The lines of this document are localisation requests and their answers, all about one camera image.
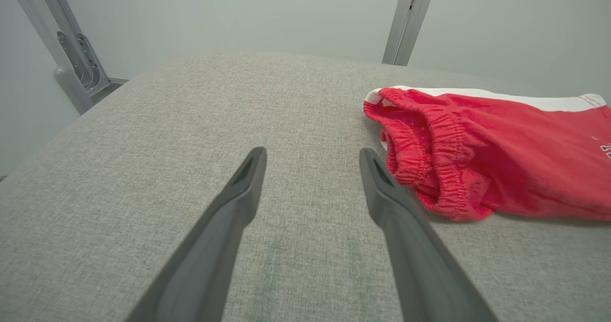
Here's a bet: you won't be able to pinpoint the grey fabric sofa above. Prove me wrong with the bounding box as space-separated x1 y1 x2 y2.
0 50 611 322

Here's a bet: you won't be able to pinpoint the grey metal frame leg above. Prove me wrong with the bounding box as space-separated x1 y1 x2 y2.
5 0 129 115

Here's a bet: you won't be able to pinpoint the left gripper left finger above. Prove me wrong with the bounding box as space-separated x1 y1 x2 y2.
125 146 268 322

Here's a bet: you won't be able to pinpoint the grey metal double post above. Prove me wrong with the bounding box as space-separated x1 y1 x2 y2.
382 0 439 66

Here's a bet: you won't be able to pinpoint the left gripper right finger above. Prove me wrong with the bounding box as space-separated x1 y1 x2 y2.
359 148 499 322

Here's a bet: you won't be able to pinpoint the red pants with white panels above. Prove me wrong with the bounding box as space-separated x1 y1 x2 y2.
363 85 611 222

